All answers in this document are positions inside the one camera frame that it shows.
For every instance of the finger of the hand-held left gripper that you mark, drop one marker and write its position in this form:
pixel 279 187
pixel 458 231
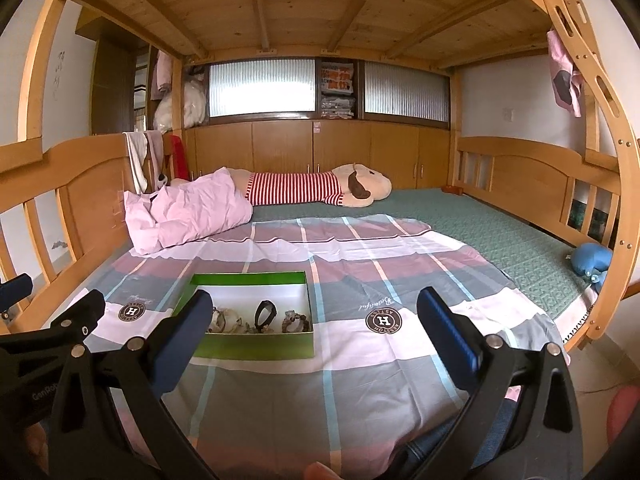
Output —
pixel 15 291
pixel 87 310

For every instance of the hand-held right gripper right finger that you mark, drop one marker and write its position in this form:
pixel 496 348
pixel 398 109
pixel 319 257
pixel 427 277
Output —
pixel 450 340

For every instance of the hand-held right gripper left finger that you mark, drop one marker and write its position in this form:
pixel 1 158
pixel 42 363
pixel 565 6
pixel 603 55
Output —
pixel 180 340

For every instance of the green cardboard box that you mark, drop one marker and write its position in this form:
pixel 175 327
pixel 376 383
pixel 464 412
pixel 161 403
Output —
pixel 250 347

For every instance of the person's left hand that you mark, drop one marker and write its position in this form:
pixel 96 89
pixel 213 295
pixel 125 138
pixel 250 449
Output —
pixel 36 442

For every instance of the person's right hand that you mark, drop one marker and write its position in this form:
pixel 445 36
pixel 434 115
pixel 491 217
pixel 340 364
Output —
pixel 322 472

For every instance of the person's leg in jeans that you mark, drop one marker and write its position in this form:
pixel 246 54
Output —
pixel 440 440

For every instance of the green mattress pad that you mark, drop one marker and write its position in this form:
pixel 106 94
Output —
pixel 500 240

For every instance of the plaid bedsheet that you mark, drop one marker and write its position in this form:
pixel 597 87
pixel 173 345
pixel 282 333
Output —
pixel 350 400

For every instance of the pink quilt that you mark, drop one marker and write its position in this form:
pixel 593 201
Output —
pixel 190 210

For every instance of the small panda plush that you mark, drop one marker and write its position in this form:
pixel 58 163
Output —
pixel 161 182

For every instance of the white towel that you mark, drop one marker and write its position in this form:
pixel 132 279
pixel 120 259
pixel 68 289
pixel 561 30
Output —
pixel 135 160

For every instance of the blue plush toy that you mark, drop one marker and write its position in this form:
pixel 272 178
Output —
pixel 592 260

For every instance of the pink towel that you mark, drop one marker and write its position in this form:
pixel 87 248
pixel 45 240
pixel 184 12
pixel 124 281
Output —
pixel 156 150

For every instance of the red cloth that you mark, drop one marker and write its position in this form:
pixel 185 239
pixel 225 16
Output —
pixel 179 160

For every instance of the pink round stool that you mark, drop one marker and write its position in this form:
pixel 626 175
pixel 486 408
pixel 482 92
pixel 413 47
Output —
pixel 625 420

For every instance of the striped plush toy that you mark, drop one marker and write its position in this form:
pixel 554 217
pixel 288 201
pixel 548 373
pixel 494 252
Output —
pixel 300 187

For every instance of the white plastic bag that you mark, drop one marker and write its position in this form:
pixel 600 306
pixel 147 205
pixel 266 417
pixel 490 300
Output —
pixel 167 115

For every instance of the dark wooden wardrobe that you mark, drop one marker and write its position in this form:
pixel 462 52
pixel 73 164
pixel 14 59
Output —
pixel 112 95

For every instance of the pink folded bedding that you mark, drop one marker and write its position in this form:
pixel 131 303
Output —
pixel 161 75

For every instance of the wooden bunk ladder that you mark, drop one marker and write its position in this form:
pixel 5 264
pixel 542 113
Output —
pixel 625 160

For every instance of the narrow frosted glass window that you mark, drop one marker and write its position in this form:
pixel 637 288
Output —
pixel 405 90

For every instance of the wide frosted glass window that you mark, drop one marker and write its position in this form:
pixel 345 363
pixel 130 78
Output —
pixel 260 90

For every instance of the stack of packaged bedding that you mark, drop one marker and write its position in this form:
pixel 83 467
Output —
pixel 337 90

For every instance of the pink hanging cloth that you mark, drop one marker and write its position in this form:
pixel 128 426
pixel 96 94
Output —
pixel 562 60

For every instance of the wooden bunk bed frame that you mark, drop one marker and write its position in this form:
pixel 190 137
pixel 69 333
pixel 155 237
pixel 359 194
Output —
pixel 90 195

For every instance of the white wall switch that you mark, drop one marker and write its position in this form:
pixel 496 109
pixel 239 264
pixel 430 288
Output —
pixel 509 115

